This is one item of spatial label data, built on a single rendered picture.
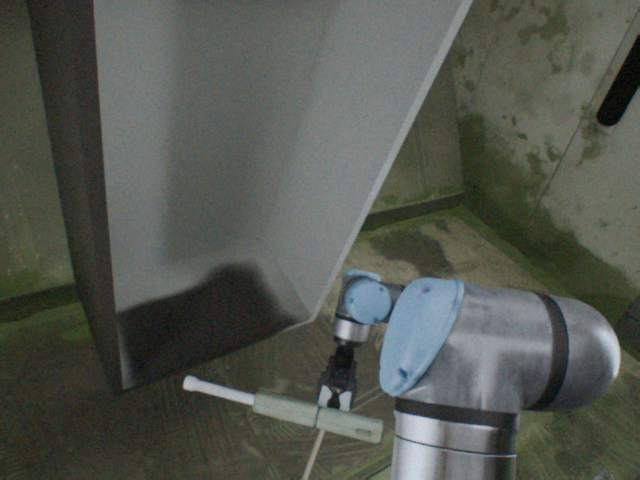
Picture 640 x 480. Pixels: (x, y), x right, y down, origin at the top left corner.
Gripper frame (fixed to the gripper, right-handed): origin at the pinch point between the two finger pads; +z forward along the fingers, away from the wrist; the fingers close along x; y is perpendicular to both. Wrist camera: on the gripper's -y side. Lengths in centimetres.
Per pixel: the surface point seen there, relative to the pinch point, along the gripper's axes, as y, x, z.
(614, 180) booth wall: 108, -106, -98
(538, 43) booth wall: 122, -62, -160
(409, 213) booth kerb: 160, -21, -68
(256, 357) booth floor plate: 65, 32, 8
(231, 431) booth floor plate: 40, 31, 27
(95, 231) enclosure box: -47, 41, -36
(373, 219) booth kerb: 143, -1, -59
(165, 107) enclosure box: -16, 50, -63
